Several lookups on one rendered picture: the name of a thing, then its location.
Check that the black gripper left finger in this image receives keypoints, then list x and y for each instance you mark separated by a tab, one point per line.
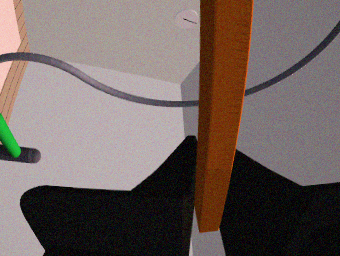
155	218

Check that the orange bar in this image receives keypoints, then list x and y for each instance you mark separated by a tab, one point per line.
225	41

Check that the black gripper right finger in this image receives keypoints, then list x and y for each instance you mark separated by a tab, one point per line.
268	215

